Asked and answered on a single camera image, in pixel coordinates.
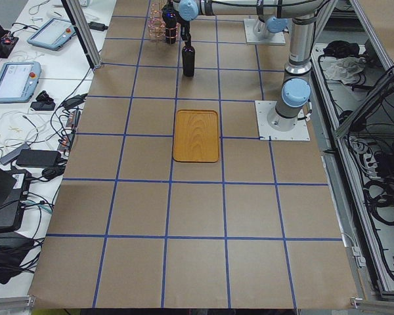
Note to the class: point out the far blue teach pendant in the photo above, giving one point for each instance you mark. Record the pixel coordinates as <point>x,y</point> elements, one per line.
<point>18,81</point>

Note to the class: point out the dark wine bottle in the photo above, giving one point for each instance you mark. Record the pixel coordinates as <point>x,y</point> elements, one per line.
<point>188,57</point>
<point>170,21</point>

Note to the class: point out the black power adapter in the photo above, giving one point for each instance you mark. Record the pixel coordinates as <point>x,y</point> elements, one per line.
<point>97,26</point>

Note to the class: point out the copper wire bottle basket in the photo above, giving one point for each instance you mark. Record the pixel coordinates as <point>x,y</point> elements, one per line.
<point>155,25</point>

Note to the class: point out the black laptop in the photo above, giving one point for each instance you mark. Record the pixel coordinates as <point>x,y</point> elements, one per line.
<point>14,188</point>

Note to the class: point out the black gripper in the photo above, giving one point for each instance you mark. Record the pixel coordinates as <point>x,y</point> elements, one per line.
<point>186,26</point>

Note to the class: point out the large black power brick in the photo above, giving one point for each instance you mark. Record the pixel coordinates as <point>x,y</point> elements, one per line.
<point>38,158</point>

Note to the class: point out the aluminium frame post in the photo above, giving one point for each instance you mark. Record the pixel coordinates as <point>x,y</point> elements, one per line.
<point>77,18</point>

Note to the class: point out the wooden serving tray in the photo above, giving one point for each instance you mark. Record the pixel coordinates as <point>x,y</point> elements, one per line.
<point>196,136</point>

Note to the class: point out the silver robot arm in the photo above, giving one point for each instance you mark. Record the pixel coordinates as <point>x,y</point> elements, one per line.
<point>269,24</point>
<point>237,82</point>

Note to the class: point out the black webcam on desk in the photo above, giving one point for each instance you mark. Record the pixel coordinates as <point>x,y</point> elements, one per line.
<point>43,102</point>

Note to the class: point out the near blue teach pendant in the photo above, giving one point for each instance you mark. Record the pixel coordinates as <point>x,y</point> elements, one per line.
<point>53,35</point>

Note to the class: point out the blue teach pendant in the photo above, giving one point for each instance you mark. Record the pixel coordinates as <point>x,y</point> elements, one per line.
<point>18,81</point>
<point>53,35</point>

